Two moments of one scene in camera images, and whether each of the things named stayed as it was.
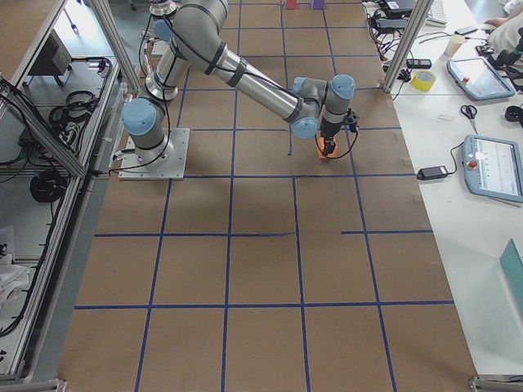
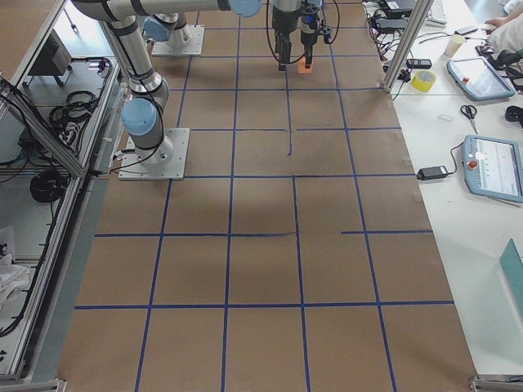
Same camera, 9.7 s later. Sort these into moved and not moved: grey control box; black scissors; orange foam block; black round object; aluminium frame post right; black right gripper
Moved: black right gripper; orange foam block
Not moved: grey control box; aluminium frame post right; black scissors; black round object
